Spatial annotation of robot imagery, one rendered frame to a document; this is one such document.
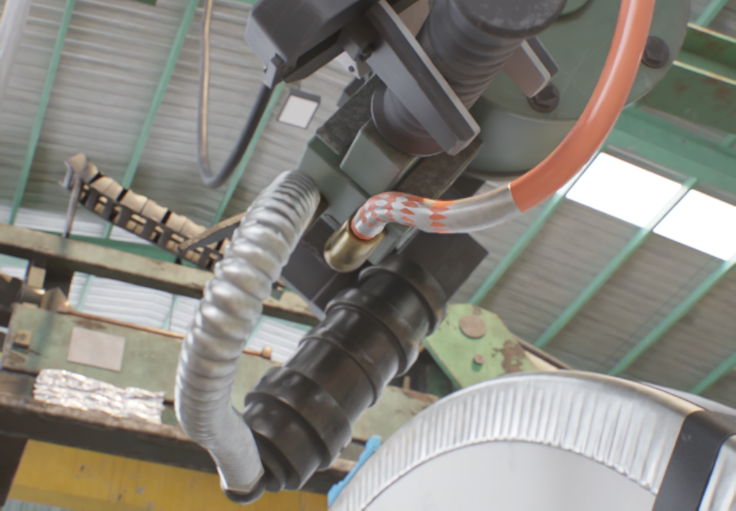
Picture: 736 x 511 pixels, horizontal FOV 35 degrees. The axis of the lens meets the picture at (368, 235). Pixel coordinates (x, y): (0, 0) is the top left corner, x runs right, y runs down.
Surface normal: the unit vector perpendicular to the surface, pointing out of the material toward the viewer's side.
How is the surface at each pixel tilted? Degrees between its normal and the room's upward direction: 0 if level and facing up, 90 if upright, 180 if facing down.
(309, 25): 138
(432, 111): 129
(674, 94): 180
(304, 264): 115
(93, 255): 90
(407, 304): 109
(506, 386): 89
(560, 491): 90
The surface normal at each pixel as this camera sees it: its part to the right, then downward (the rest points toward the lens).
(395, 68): -0.76, 0.58
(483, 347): 0.21, -0.62
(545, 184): -0.11, 0.17
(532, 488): -0.92, -0.24
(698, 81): 0.00, 0.77
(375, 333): 0.40, -0.36
